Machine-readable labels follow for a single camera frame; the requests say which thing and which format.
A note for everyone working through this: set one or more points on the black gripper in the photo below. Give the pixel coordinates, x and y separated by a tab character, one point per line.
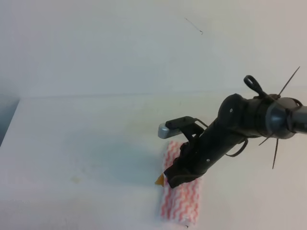
203	149

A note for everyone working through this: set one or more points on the pink white striped rag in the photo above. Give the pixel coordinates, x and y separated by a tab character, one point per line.
181	205

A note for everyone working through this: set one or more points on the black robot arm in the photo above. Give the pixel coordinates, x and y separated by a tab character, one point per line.
238	120

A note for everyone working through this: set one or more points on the brown coffee stain puddle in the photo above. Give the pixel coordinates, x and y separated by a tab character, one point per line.
160	180

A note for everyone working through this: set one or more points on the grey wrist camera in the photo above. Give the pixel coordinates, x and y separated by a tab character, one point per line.
186	125

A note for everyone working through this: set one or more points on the black cable tie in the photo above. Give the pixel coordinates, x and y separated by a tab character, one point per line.
253	84

